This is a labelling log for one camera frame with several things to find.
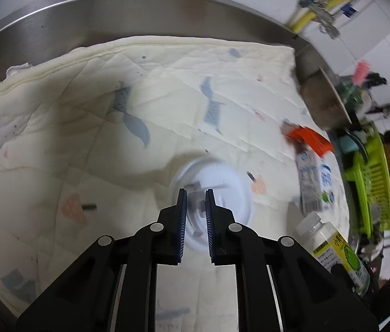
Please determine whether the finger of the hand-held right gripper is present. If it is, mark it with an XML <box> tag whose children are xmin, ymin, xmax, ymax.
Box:
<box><xmin>330</xmin><ymin>263</ymin><xmax>359</xmax><ymax>295</ymax></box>

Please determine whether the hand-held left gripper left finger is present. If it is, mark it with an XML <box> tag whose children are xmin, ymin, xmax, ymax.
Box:
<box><xmin>17</xmin><ymin>188</ymin><xmax>188</xmax><ymax>332</ymax></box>

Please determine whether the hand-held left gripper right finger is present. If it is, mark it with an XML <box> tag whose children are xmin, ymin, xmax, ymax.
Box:
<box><xmin>205</xmin><ymin>189</ymin><xmax>379</xmax><ymax>332</ymax></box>

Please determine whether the plastic bottle yellow-green label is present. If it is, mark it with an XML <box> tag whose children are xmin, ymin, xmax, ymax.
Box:
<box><xmin>295</xmin><ymin>212</ymin><xmax>372</xmax><ymax>296</ymax></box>

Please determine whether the white milk carton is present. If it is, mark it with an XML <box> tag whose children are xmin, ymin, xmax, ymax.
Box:
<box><xmin>295</xmin><ymin>149</ymin><xmax>335</xmax><ymax>215</ymax></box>

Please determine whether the green dish rack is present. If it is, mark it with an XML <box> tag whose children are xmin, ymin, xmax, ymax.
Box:
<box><xmin>342</xmin><ymin>119</ymin><xmax>390</xmax><ymax>236</ymax></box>

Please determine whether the orange wrapper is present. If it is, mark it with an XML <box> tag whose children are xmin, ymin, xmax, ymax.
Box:
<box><xmin>281</xmin><ymin>120</ymin><xmax>334</xmax><ymax>156</ymax></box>

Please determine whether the white quilted printed mat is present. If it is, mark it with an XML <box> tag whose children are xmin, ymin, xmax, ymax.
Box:
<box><xmin>0</xmin><ymin>35</ymin><xmax>351</xmax><ymax>332</ymax></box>

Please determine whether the metal saucepan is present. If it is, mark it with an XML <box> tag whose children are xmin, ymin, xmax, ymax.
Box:
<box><xmin>299</xmin><ymin>66</ymin><xmax>368</xmax><ymax>160</ymax></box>

